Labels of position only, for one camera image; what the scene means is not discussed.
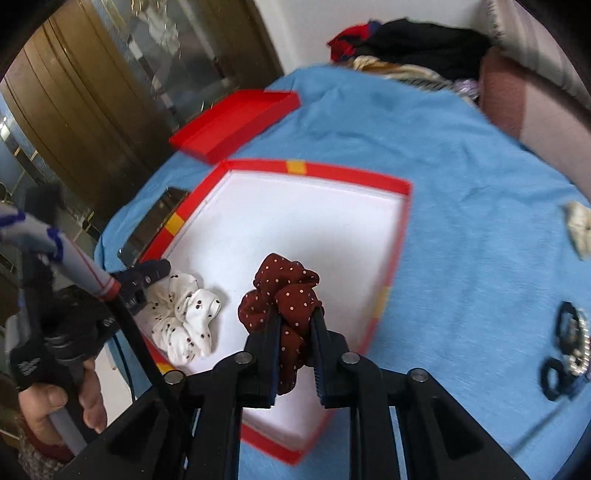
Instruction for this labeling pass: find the white black-dotted scrunchie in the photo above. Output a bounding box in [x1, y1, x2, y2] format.
[145, 270, 221, 367]

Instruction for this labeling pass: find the dark red polka-dot scrunchie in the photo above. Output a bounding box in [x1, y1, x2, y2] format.
[238, 253, 322, 395]

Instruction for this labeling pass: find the left hand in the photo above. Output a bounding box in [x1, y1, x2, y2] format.
[17, 357, 108, 447]

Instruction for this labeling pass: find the black smartphone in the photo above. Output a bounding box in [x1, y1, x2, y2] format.
[117, 187, 189, 268]

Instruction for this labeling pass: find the red box white interior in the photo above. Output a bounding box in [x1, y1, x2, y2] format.
[136, 158, 413, 466]

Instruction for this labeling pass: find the red box lid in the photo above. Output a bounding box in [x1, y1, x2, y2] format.
[169, 89, 301, 165]

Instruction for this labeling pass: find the brown wooden door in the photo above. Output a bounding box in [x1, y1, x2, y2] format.
[1, 1, 283, 220]

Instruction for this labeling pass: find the light blue blanket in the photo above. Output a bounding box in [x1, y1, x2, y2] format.
[93, 64, 591, 480]

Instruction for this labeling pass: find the cream scrunchie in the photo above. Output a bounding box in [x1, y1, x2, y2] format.
[564, 201, 591, 260]

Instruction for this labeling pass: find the pink bolster cushion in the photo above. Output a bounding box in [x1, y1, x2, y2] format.
[479, 48, 590, 197]

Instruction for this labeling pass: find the black clothes pile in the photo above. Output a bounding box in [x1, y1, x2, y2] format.
[328, 18, 492, 80]

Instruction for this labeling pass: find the striped beige pillow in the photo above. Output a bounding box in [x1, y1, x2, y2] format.
[484, 0, 590, 109]

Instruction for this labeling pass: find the black hair tie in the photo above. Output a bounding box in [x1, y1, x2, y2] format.
[540, 357, 581, 402]
[555, 301, 584, 354]

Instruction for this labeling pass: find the pearl bracelet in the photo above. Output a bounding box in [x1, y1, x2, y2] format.
[565, 309, 591, 377]

